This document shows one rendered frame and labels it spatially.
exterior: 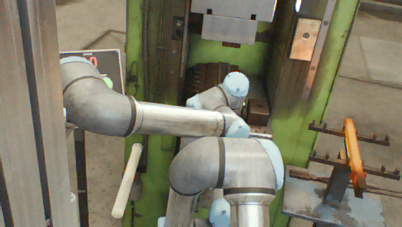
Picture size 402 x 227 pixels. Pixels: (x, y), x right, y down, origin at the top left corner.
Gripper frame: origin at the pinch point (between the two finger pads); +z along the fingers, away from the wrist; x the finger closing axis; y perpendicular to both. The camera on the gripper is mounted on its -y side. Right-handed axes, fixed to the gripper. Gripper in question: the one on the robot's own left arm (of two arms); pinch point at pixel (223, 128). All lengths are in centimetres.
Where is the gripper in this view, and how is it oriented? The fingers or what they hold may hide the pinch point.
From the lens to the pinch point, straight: 150.9
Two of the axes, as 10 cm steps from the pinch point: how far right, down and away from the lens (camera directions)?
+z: -0.7, 4.9, 8.7
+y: -1.0, 8.7, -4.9
